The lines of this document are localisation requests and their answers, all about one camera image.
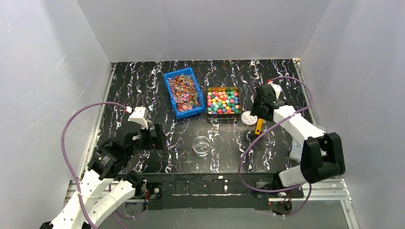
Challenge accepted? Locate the orange plastic scoop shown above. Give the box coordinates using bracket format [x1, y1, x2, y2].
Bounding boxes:
[255, 118, 264, 135]

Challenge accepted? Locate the square tin of star candies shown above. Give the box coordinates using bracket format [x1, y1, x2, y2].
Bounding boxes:
[206, 87, 243, 120]

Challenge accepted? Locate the clear round plastic jar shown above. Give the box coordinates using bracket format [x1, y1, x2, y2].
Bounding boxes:
[192, 136, 212, 157]

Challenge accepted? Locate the blue plastic candy bin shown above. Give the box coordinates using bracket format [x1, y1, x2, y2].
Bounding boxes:
[164, 67, 205, 119]

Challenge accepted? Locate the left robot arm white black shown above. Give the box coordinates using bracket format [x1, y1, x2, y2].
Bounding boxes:
[40, 124, 166, 229]

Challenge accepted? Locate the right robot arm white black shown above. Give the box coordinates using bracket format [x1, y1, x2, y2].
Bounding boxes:
[251, 84, 346, 189]

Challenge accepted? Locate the white round jar lid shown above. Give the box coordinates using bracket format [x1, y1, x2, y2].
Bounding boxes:
[241, 112, 258, 126]

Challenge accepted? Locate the clear plastic compartment box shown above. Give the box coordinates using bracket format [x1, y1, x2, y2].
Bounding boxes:
[289, 125, 327, 162]

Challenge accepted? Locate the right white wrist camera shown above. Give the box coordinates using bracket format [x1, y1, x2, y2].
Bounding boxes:
[268, 82, 282, 100]

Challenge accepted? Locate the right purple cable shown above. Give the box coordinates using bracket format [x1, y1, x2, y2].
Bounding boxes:
[238, 76, 314, 219]

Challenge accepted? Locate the purple cable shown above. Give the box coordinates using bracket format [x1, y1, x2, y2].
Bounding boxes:
[238, 76, 314, 219]
[61, 101, 132, 229]

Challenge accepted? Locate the aluminium frame rail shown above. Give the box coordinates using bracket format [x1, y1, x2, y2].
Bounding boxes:
[63, 178, 360, 229]

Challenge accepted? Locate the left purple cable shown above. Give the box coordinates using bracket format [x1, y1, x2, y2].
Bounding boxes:
[61, 101, 132, 229]

